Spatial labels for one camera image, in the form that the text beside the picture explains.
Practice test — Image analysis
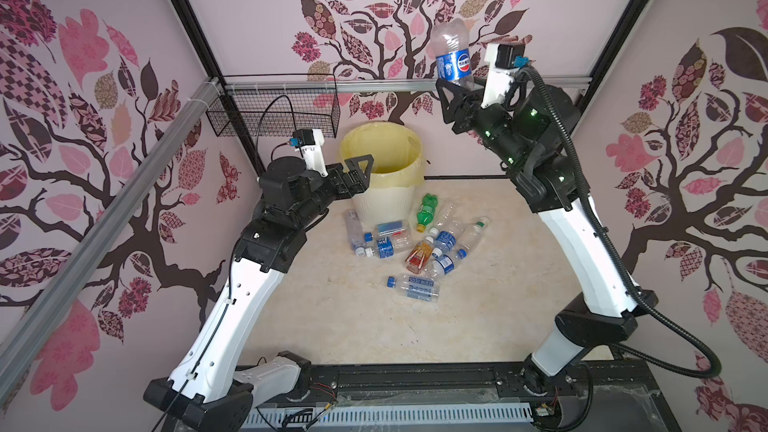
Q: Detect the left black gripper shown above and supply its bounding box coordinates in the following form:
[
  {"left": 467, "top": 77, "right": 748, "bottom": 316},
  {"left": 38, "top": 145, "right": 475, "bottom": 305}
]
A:
[{"left": 294, "top": 153, "right": 372, "bottom": 227}]

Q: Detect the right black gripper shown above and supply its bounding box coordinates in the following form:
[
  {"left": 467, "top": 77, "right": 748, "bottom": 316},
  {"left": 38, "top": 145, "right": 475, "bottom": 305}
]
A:
[{"left": 437, "top": 75, "right": 525, "bottom": 177}]

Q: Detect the clear slim bottle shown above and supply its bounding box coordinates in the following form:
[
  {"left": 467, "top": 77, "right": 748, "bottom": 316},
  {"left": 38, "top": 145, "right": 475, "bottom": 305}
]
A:
[{"left": 344, "top": 210, "right": 366, "bottom": 257}]

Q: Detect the clear bottle blue label white cap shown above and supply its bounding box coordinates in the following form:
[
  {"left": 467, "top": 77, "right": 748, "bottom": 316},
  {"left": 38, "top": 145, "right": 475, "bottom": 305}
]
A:
[{"left": 364, "top": 231, "right": 413, "bottom": 259}]

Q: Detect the small bottle blue label blue cap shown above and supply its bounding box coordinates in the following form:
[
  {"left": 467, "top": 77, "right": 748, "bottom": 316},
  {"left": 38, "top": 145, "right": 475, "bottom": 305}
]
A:
[{"left": 430, "top": 18, "right": 472, "bottom": 87}]

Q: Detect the red yellow label bottle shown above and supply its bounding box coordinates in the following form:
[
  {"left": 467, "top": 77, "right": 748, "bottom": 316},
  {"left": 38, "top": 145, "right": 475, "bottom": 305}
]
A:
[{"left": 405, "top": 236, "right": 434, "bottom": 275}]

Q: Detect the clear bottle green cap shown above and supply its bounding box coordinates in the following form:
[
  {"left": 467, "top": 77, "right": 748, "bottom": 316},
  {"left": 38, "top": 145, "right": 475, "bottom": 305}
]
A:
[{"left": 455, "top": 216, "right": 490, "bottom": 255}]

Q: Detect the soda water labelled bottle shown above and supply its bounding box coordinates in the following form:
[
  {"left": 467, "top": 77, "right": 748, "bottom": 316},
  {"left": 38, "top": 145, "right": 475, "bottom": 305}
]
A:
[{"left": 386, "top": 274, "right": 440, "bottom": 302}]

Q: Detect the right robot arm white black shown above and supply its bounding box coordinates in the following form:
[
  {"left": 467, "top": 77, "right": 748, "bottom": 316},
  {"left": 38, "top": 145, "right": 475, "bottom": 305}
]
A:
[{"left": 436, "top": 74, "right": 658, "bottom": 385}]

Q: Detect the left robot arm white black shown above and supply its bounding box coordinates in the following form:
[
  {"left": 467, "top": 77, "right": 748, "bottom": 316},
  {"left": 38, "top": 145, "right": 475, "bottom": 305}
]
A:
[{"left": 143, "top": 153, "right": 374, "bottom": 431}]

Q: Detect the yellow plastic bin liner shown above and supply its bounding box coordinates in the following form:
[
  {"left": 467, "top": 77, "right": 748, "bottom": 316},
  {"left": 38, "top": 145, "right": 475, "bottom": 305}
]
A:
[{"left": 340, "top": 122, "right": 426, "bottom": 189}]

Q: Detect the white ribbed trash bin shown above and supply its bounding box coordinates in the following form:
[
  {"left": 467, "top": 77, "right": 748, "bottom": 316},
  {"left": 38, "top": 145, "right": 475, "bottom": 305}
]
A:
[{"left": 352, "top": 186, "right": 417, "bottom": 226}]

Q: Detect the green bottle near bin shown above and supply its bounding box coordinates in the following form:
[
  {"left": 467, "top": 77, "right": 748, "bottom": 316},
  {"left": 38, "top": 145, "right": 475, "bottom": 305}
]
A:
[{"left": 416, "top": 193, "right": 438, "bottom": 233}]

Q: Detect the bottle blue red label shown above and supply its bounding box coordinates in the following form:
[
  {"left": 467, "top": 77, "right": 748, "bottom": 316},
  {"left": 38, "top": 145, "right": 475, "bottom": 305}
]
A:
[{"left": 374, "top": 220, "right": 410, "bottom": 238}]

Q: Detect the clear unlabelled crumpled bottle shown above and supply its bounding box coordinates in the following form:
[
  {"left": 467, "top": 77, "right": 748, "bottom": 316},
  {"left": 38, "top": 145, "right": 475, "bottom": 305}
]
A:
[{"left": 430, "top": 200, "right": 456, "bottom": 230}]

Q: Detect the Pocari blue label bottle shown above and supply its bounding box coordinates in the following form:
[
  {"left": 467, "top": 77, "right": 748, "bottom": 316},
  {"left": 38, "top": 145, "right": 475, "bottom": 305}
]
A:
[{"left": 428, "top": 219, "right": 465, "bottom": 255}]

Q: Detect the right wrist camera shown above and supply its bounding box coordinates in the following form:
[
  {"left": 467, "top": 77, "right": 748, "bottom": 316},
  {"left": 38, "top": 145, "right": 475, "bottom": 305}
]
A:
[{"left": 481, "top": 42, "right": 529, "bottom": 109}]

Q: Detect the black wire mesh basket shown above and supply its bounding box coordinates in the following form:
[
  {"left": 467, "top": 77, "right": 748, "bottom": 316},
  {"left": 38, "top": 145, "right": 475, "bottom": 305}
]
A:
[{"left": 206, "top": 72, "right": 341, "bottom": 139}]

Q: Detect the aluminium rail back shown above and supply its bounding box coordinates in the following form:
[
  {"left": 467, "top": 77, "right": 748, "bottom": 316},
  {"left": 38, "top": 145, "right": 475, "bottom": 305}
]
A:
[{"left": 223, "top": 74, "right": 592, "bottom": 95}]

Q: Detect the aluminium rail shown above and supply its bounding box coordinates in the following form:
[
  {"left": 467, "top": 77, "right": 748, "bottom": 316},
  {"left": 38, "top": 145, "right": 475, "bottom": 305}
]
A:
[
  {"left": 1, "top": 77, "right": 221, "bottom": 401},
  {"left": 223, "top": 74, "right": 592, "bottom": 95}
]

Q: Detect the white slotted cable duct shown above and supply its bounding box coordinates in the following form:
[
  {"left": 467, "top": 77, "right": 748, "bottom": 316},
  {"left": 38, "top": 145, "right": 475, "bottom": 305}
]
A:
[{"left": 241, "top": 403, "right": 533, "bottom": 431}]

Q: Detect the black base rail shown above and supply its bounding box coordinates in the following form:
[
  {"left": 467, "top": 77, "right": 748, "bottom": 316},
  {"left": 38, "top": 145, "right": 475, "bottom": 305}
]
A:
[{"left": 155, "top": 360, "right": 680, "bottom": 431}]

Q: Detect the aluminium rail left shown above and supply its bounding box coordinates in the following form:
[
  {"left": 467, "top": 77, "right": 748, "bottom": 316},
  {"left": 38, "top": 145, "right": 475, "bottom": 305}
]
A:
[{"left": 1, "top": 77, "right": 221, "bottom": 401}]

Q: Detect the black corrugated cable conduit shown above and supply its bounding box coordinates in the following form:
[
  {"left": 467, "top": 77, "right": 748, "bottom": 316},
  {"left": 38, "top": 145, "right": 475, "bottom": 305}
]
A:
[{"left": 518, "top": 65, "right": 722, "bottom": 380}]

